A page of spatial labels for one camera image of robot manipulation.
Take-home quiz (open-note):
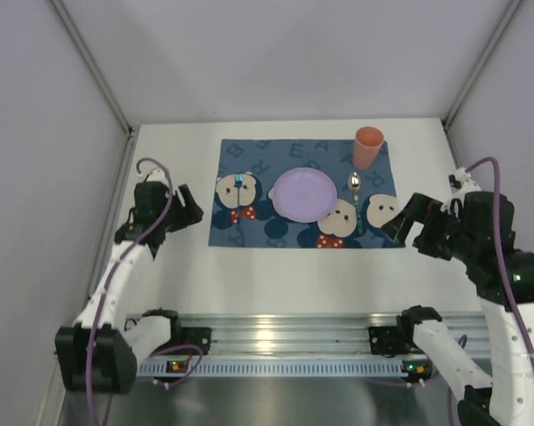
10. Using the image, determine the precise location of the silver spoon green handle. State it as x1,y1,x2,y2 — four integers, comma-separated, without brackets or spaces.
348,171,365,235

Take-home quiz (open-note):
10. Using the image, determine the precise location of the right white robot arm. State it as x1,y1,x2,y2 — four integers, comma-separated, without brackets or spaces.
381,168,534,425

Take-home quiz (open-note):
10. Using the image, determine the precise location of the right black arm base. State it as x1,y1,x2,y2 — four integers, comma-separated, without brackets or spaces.
368,326,421,358

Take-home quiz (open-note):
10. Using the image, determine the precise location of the right aluminium frame post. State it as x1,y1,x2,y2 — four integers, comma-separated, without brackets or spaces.
442,0,527,132

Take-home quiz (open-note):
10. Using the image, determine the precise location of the orange plastic cup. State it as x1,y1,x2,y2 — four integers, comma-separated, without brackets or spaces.
352,126,385,170

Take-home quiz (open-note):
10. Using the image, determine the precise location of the aluminium rail frame front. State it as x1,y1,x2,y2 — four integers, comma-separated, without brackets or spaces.
124,312,534,360

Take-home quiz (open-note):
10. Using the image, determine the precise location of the perforated cable duct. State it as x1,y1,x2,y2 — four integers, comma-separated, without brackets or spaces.
137,359,432,379

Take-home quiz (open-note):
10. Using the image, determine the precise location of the left aluminium frame post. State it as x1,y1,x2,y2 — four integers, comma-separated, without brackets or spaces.
45,0,133,136

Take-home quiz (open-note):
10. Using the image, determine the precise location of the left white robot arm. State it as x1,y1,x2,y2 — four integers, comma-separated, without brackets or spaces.
55,167,203,395

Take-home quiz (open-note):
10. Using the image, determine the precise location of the purple plastic plate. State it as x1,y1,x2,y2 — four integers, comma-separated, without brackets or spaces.
271,167,337,223

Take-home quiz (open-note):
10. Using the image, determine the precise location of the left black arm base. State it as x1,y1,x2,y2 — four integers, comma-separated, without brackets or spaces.
172,327,212,355

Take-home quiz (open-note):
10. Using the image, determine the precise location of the aluminium frame post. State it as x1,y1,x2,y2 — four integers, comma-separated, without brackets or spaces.
45,0,133,136
442,0,527,132

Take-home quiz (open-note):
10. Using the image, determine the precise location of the blue bear print placemat cloth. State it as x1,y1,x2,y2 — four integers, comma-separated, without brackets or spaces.
208,139,400,249

